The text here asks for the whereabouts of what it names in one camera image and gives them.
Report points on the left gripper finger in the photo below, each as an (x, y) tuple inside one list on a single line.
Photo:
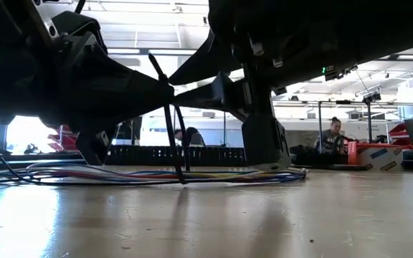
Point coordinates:
[(131, 82), (131, 105)]

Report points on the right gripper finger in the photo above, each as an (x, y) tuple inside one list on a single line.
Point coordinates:
[(213, 95), (206, 61)]

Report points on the black zip tie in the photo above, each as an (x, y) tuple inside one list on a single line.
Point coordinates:
[(174, 143)]

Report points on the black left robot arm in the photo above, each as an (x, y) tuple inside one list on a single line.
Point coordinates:
[(5, 53)]

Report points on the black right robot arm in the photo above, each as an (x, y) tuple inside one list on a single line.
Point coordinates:
[(335, 32)]

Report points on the black monitor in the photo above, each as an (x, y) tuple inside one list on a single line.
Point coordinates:
[(131, 130)]

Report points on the person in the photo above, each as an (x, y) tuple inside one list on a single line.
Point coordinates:
[(194, 138), (330, 141)]

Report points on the red storage bin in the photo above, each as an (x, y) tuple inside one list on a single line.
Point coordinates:
[(63, 143), (61, 130)]

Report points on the black ceiling-hung device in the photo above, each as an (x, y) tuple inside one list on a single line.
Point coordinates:
[(346, 73)]

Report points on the red and white box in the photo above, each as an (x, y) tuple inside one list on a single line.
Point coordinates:
[(378, 157)]

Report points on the black background station frame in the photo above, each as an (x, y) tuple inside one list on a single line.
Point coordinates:
[(335, 102)]

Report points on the black camera stand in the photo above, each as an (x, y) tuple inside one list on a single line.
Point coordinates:
[(369, 118)]

